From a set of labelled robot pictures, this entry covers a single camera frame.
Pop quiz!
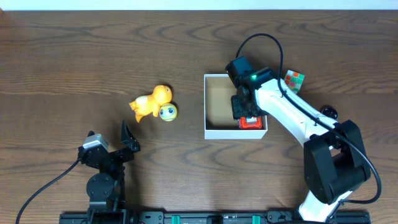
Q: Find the red toy robot figure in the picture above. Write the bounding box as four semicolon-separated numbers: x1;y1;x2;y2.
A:
238;117;263;129

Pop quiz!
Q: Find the multicolour puzzle cube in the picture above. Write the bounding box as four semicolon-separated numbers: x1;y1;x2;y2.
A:
284;70;305;93

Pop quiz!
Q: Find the black round cap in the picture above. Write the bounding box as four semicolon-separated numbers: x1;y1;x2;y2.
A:
321;106;338;120

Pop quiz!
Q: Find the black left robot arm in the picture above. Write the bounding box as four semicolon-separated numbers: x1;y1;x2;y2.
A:
78;123;141;223

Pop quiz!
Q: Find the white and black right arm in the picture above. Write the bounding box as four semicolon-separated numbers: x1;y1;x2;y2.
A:
226;56;371;222

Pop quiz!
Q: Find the white cardboard box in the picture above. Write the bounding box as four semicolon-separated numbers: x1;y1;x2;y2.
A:
203;74;267;140

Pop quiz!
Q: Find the orange dinosaur toy figure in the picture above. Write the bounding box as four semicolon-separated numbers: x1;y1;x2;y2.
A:
129;85;172;123

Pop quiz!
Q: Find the yellow ball with face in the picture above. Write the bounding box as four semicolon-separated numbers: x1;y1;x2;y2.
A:
159;103;178;121

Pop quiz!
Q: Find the black mounting rail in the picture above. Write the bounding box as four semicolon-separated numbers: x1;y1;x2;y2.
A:
58;210;371;224

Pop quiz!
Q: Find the black left camera cable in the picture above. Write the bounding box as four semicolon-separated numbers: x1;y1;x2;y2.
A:
15;159;81;224

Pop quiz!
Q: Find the black camera cable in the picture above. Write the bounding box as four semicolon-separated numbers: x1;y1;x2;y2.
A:
235;32;382;205
15;159;81;224

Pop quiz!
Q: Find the black right camera cable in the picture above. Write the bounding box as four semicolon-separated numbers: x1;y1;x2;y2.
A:
235;32;382;205

